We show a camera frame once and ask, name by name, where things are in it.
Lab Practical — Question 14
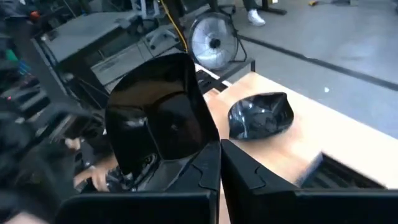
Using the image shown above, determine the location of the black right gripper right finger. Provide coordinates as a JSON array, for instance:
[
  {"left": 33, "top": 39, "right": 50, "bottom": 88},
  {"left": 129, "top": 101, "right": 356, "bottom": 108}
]
[{"left": 221, "top": 139, "right": 398, "bottom": 224}]

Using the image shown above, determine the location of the black aluminium table frame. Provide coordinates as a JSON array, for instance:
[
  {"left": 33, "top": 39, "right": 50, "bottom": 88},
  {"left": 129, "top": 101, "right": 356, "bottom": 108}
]
[{"left": 195, "top": 70, "right": 233, "bottom": 94}]

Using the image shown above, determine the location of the gray side desk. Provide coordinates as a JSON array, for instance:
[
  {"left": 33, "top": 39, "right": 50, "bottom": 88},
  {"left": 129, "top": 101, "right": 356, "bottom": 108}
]
[{"left": 40, "top": 11, "right": 187, "bottom": 91}]

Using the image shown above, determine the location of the yellow power cable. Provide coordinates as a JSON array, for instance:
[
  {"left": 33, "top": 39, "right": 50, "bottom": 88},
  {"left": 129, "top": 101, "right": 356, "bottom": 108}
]
[{"left": 159, "top": 0, "right": 190, "bottom": 53}]

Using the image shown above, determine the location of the person's hand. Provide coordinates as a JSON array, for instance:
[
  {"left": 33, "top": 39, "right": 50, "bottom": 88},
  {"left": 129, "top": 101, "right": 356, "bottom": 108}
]
[{"left": 73, "top": 166, "right": 110, "bottom": 192}]

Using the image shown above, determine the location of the person's white shoe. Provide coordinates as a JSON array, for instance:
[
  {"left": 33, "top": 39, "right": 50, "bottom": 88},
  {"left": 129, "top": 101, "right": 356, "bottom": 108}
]
[{"left": 247, "top": 8, "right": 267, "bottom": 27}]

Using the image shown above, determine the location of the black diagonal support beam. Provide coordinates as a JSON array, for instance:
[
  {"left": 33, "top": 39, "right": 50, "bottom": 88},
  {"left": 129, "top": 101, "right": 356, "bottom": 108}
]
[{"left": 9, "top": 18, "right": 74, "bottom": 106}]

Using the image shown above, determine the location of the black leaf shaped plate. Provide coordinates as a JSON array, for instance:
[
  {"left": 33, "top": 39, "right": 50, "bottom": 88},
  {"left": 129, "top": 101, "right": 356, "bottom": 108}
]
[{"left": 228, "top": 91, "right": 295, "bottom": 141}]

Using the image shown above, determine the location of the black square bowl plate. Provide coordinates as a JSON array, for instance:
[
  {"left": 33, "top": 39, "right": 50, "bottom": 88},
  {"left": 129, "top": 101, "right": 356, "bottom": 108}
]
[{"left": 104, "top": 52, "right": 221, "bottom": 192}]

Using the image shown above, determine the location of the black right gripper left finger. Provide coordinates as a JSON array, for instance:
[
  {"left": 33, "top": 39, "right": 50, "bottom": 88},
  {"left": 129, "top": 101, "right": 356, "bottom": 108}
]
[{"left": 55, "top": 141, "right": 222, "bottom": 224}]

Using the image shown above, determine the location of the black floor fan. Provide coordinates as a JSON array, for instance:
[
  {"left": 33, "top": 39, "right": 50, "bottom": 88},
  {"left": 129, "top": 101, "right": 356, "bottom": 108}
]
[{"left": 187, "top": 11, "right": 256, "bottom": 74}]

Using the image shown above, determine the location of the person's leg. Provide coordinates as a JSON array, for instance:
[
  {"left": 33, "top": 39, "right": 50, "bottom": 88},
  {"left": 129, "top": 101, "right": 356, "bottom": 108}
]
[{"left": 242, "top": 0, "right": 259, "bottom": 12}]

